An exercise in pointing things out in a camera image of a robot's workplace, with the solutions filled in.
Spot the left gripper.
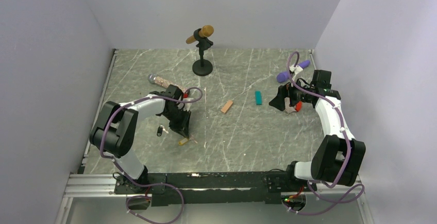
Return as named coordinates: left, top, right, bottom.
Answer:
left=163, top=107, right=191, bottom=138

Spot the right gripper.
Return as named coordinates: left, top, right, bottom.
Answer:
left=269, top=75, right=312, bottom=111

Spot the yellow tag key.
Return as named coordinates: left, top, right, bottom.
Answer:
left=178, top=135, right=198, bottom=146

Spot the red carabiner keyring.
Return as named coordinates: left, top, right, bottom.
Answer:
left=294, top=101, right=302, bottom=112

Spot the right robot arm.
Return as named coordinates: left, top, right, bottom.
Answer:
left=269, top=70, right=366, bottom=191

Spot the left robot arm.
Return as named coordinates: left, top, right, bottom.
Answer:
left=89, top=85, right=195, bottom=193

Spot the purple microphone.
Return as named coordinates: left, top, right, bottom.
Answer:
left=276, top=60, right=311, bottom=83

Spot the black tag key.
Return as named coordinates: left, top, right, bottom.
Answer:
left=156, top=125, right=169, bottom=137

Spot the teal block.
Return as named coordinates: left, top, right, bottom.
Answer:
left=255, top=91, right=262, bottom=105

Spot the wooden block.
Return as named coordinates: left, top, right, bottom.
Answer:
left=221, top=100, right=233, bottom=114

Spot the glitter microphone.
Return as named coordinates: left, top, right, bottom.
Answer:
left=147, top=74, right=190, bottom=97

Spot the black microphone stand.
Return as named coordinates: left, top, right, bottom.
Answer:
left=192, top=28, right=213, bottom=76

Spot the gold microphone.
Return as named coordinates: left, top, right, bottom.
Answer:
left=186, top=25, right=214, bottom=44

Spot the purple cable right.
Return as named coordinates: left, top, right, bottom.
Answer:
left=282, top=51, right=365, bottom=216

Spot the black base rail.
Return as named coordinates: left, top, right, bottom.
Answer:
left=112, top=169, right=307, bottom=206

